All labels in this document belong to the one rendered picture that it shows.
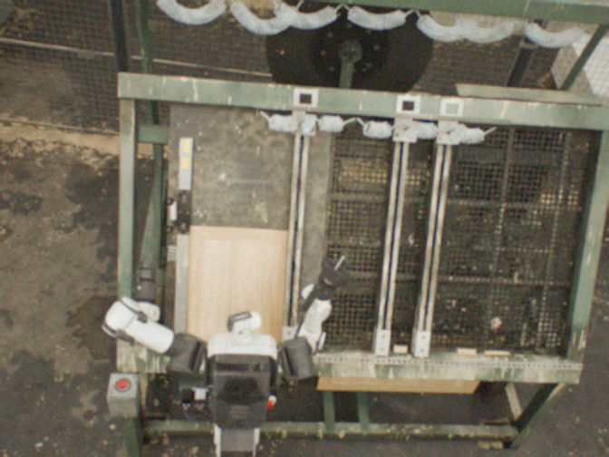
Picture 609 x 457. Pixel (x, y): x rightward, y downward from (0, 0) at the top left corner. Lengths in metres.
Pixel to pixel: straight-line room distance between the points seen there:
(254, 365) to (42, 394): 1.90
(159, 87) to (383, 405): 2.30
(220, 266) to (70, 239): 2.00
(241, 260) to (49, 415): 1.59
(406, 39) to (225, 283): 1.42
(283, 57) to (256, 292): 1.13
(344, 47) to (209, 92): 0.73
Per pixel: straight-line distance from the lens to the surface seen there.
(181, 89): 2.73
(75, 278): 4.48
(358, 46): 3.11
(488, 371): 3.26
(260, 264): 2.90
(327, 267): 2.43
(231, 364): 2.38
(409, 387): 3.75
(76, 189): 5.07
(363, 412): 3.75
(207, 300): 2.95
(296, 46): 3.13
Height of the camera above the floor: 3.44
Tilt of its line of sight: 46 degrees down
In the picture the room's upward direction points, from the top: 9 degrees clockwise
